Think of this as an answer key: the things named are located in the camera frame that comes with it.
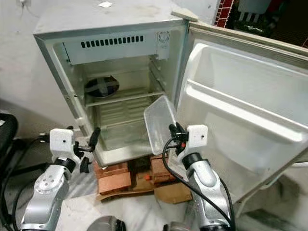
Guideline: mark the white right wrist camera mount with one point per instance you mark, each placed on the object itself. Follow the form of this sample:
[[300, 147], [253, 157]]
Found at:
[[197, 137]]

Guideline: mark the silver fridge door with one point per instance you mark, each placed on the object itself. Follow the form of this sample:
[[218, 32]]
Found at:
[[245, 120]]

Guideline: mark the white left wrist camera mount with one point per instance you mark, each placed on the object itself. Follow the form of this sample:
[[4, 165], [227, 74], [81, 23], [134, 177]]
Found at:
[[63, 143]]

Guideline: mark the small silver fridge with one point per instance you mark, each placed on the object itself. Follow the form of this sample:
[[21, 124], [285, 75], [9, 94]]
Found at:
[[115, 19]]

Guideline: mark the small white paper scrap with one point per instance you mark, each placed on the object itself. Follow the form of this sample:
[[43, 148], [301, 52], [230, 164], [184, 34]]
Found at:
[[105, 4]]

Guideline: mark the grey robot left leg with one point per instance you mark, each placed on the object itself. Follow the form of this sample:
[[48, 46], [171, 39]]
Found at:
[[108, 225]]

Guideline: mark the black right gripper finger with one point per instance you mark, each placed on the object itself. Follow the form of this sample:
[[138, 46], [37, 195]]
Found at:
[[174, 131]]

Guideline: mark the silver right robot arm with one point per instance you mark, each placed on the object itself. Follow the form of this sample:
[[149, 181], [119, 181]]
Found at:
[[204, 175]]

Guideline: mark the black round dish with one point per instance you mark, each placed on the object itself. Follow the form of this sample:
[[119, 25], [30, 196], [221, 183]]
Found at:
[[101, 86]]

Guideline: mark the grey robot right leg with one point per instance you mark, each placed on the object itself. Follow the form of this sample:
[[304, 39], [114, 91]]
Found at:
[[173, 227]]

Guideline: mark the white freezer compartment flap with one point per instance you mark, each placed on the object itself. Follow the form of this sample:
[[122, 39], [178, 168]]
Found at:
[[110, 50]]

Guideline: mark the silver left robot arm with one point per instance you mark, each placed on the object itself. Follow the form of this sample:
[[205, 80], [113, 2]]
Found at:
[[45, 187]]

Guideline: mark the orange brick stack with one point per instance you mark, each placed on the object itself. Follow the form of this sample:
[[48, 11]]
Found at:
[[161, 171], [113, 180]]

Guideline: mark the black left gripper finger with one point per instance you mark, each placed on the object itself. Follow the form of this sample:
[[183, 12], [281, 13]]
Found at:
[[96, 136]]

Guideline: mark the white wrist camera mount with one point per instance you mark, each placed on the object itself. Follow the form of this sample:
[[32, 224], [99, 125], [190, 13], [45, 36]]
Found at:
[[63, 143], [197, 137]]

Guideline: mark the brown cardboard piece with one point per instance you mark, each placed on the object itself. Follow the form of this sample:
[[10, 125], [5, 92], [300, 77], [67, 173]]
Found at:
[[173, 193]]

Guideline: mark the clear plastic container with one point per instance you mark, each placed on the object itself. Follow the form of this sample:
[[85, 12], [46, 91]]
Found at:
[[159, 125]]

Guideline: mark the grey robot leg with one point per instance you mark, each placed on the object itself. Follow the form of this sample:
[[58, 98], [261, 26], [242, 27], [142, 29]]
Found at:
[[108, 225], [173, 227]]

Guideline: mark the glass fridge shelf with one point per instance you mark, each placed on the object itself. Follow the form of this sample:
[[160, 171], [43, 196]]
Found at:
[[134, 95]]

